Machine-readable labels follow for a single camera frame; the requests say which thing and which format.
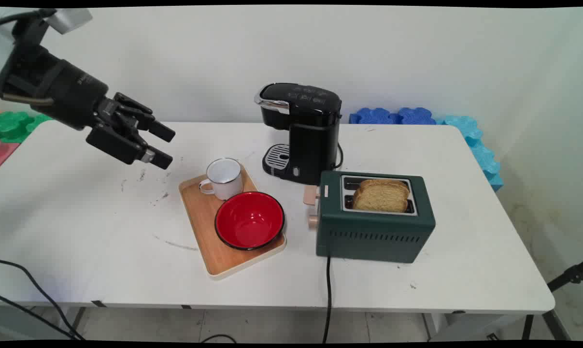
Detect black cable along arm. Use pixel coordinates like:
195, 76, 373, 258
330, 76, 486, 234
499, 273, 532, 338
0, 92, 55, 106

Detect toast bread slice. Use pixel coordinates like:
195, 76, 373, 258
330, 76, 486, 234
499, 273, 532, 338
353, 178, 411, 214

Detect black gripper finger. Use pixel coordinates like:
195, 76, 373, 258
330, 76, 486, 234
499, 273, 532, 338
85, 123, 174, 170
109, 92, 176, 143

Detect white enamel mug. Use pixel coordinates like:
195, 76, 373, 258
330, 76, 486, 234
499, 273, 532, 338
199, 158, 244, 201

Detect black cable loop under table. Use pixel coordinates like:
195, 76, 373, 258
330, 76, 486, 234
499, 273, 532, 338
199, 333, 237, 344

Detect wrist camera with white bracket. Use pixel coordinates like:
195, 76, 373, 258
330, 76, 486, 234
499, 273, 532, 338
9, 9, 93, 49

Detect black tripod leg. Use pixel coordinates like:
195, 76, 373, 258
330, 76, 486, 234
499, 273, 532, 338
522, 260, 583, 341

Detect green foam mat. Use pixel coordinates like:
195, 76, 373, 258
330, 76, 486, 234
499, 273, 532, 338
0, 111, 53, 144

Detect black toaster power cable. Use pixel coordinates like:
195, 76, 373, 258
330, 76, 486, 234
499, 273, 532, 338
322, 256, 333, 344

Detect light blue foam mat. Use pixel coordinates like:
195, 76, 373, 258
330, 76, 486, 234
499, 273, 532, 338
435, 115, 505, 192

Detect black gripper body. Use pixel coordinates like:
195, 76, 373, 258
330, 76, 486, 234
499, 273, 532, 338
0, 45, 120, 131

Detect dark blue foam mat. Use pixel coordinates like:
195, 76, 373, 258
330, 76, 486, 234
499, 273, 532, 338
349, 107, 437, 126

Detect red foam mat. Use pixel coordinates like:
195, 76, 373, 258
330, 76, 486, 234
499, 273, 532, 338
0, 139, 20, 169

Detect wooden serving tray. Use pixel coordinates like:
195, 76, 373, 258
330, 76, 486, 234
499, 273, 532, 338
178, 163, 287, 281

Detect grey table leg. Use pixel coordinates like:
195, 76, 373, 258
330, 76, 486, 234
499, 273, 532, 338
69, 306, 87, 335
422, 313, 440, 340

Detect green toaster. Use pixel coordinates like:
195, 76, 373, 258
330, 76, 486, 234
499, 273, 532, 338
315, 171, 436, 264

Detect red enamel bowl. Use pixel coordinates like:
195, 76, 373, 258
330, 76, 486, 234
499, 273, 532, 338
214, 191, 285, 251

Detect black coffee machine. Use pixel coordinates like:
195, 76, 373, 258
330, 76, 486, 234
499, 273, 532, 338
254, 83, 343, 186

